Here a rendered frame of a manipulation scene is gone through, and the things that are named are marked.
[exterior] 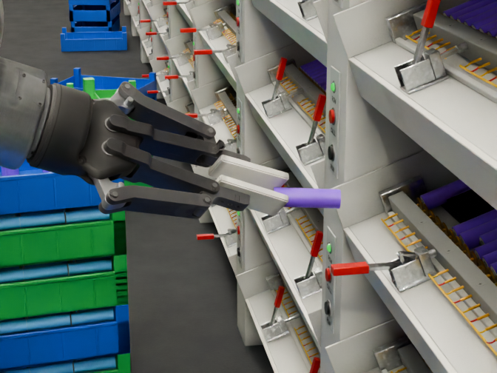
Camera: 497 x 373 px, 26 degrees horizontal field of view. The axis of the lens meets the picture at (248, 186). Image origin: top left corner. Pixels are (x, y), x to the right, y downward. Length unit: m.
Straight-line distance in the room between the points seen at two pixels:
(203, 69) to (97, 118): 1.63
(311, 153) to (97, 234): 0.35
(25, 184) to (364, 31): 0.59
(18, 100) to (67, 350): 0.79
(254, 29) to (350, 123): 0.70
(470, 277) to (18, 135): 0.41
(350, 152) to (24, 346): 0.65
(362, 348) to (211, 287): 1.05
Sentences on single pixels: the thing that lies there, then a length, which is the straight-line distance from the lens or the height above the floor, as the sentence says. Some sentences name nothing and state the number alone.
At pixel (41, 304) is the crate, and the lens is 1.60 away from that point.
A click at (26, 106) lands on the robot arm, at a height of 0.69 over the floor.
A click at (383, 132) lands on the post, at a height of 0.59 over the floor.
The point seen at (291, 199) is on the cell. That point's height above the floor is 0.58.
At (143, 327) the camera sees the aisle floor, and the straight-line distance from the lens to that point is 2.12.
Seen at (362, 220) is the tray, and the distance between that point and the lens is 1.22.
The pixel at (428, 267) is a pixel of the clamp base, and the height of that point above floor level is 0.51.
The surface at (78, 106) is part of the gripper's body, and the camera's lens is 0.92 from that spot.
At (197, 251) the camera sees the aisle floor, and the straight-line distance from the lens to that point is 2.49.
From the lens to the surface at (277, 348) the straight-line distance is 1.80.
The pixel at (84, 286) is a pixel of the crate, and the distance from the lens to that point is 1.60.
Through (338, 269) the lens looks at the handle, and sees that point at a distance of 1.03.
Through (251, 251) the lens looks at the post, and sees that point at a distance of 1.97.
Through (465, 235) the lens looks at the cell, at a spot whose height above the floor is 0.53.
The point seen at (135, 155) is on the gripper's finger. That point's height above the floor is 0.64.
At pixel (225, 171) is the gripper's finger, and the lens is 0.99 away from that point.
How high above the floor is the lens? 0.89
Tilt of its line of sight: 18 degrees down
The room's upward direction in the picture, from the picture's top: straight up
